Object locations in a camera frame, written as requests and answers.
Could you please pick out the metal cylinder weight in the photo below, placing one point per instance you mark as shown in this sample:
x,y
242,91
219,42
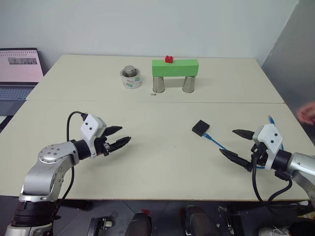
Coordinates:
x,y
130,70

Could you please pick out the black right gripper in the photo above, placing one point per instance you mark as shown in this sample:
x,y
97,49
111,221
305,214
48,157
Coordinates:
x,y
259,155

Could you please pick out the green foam block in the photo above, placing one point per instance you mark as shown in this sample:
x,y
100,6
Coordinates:
x,y
174,67

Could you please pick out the small black plastic box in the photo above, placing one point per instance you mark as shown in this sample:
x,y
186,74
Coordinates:
x,y
200,127

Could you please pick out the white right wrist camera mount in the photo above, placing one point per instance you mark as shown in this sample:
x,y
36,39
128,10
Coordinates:
x,y
270,137

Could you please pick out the steel cup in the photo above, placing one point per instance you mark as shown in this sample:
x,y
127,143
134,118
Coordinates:
x,y
188,84
158,84

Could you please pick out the white shoe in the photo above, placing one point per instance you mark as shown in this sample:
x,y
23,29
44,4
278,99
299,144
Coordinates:
x,y
274,231

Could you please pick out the grey laptop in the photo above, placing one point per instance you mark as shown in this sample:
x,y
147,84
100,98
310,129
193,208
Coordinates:
x,y
17,71

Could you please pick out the dark rounded shape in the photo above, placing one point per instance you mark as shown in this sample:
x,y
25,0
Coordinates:
x,y
139,225
200,221

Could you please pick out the white paper cup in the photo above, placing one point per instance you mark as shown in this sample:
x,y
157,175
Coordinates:
x,y
131,82

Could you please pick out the red toy brick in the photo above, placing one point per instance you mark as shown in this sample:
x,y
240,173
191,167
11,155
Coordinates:
x,y
169,59

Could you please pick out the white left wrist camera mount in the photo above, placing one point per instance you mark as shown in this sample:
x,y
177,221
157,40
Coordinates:
x,y
89,127

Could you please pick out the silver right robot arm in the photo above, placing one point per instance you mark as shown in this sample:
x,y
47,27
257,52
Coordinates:
x,y
301,164

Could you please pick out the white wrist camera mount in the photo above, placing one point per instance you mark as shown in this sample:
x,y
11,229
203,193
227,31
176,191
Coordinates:
x,y
89,127
270,137

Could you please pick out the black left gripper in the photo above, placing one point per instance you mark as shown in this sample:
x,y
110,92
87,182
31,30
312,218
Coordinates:
x,y
101,145

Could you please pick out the person's bare hand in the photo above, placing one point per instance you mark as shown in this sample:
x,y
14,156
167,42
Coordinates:
x,y
307,114

